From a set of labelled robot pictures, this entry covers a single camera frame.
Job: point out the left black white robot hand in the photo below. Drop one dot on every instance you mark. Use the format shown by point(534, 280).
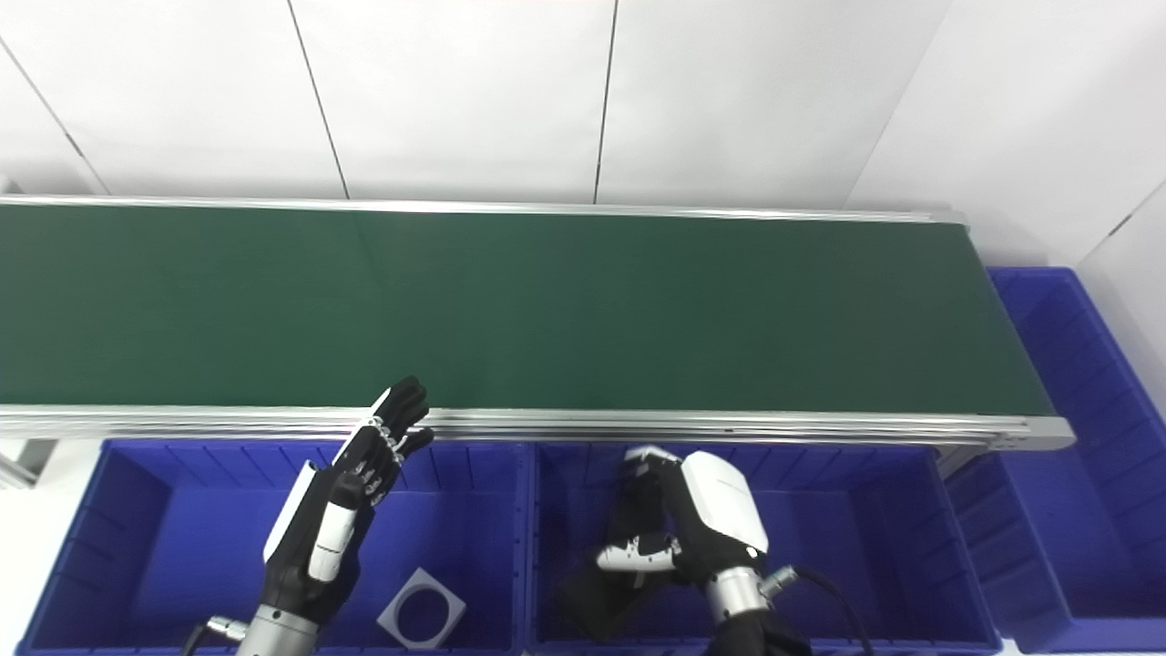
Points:
point(301, 547)

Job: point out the blue plastic bin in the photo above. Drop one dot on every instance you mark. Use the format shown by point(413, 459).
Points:
point(1084, 474)
point(182, 547)
point(865, 547)

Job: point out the grey square plate round hole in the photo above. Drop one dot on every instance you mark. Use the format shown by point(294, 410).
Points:
point(396, 610)

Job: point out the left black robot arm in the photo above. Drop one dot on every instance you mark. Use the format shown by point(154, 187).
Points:
point(273, 633)

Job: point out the green conveyor belt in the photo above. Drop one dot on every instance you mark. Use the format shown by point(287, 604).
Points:
point(565, 314)

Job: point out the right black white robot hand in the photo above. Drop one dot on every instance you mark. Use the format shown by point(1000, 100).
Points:
point(720, 510)

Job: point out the aluminium conveyor leg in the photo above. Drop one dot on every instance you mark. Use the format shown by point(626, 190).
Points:
point(27, 460)

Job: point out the black cylinder-on-block part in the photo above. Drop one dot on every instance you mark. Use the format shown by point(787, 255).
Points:
point(597, 601)

